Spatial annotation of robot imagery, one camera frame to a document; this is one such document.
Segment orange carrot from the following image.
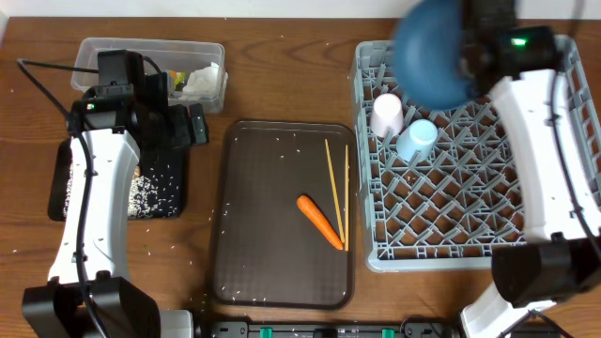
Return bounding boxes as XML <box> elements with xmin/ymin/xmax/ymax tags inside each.
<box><xmin>297</xmin><ymin>195</ymin><xmax>344</xmax><ymax>251</ymax></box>

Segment pink cup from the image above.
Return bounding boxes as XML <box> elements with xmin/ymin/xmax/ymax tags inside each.
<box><xmin>369</xmin><ymin>93</ymin><xmax>404</xmax><ymax>138</ymax></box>

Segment yellow green snack wrapper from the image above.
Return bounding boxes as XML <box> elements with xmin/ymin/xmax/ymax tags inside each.
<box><xmin>166</xmin><ymin>69</ymin><xmax>188</xmax><ymax>93</ymax></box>

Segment grey dishwasher rack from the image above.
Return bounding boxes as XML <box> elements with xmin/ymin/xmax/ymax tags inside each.
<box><xmin>349</xmin><ymin>34</ymin><xmax>601</xmax><ymax>274</ymax></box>

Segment brown serving tray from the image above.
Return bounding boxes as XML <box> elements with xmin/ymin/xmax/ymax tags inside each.
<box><xmin>210</xmin><ymin>121</ymin><xmax>357</xmax><ymax>310</ymax></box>

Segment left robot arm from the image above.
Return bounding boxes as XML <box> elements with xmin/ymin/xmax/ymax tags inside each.
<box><xmin>22</xmin><ymin>50</ymin><xmax>208</xmax><ymax>337</ymax></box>

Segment white rice pile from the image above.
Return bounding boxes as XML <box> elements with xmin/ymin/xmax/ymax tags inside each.
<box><xmin>62</xmin><ymin>149</ymin><xmax>183</xmax><ymax>220</ymax></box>

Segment dark blue plate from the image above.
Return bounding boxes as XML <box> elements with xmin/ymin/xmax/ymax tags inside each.
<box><xmin>393</xmin><ymin>0</ymin><xmax>474</xmax><ymax>110</ymax></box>

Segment wooden chopstick left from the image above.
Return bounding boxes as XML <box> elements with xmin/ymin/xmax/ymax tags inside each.
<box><xmin>324</xmin><ymin>139</ymin><xmax>346</xmax><ymax>248</ymax></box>

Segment clear plastic bin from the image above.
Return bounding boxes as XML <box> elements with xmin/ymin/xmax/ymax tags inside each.
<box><xmin>75</xmin><ymin>38</ymin><xmax>228</xmax><ymax>114</ymax></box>

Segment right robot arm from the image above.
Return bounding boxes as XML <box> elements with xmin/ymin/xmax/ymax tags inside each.
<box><xmin>460</xmin><ymin>1</ymin><xmax>600</xmax><ymax>337</ymax></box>

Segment white tissue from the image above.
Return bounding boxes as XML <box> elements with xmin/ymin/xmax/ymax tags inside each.
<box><xmin>182</xmin><ymin>63</ymin><xmax>219</xmax><ymax>100</ymax></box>

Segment brown mushroom scrap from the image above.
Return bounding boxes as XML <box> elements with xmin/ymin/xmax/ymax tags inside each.
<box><xmin>132</xmin><ymin>166</ymin><xmax>141</xmax><ymax>178</ymax></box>

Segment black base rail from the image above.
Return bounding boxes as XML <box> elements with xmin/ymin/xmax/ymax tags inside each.
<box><xmin>195</xmin><ymin>319</ymin><xmax>462</xmax><ymax>338</ymax></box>

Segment black plastic tray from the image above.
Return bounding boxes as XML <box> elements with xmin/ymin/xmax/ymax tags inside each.
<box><xmin>47</xmin><ymin>135</ymin><xmax>188</xmax><ymax>223</ymax></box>

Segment light blue cup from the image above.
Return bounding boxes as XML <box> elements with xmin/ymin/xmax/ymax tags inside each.
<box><xmin>396</xmin><ymin>119</ymin><xmax>438</xmax><ymax>162</ymax></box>

